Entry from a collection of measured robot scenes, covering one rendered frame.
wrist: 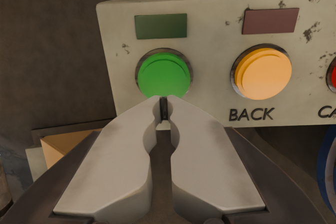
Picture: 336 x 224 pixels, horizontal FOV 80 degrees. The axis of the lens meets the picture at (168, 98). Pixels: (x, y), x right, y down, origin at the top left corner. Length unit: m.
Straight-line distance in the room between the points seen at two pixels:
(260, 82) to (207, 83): 0.04
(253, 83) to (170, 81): 0.06
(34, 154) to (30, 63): 0.34
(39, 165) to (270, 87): 0.79
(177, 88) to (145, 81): 0.02
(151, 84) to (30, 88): 0.81
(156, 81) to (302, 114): 0.13
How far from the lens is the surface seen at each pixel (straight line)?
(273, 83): 0.17
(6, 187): 0.66
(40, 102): 0.92
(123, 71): 0.16
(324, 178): 0.49
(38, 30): 0.91
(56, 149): 0.60
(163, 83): 0.15
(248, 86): 0.16
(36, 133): 0.94
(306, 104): 0.21
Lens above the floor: 0.76
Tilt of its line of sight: 81 degrees down
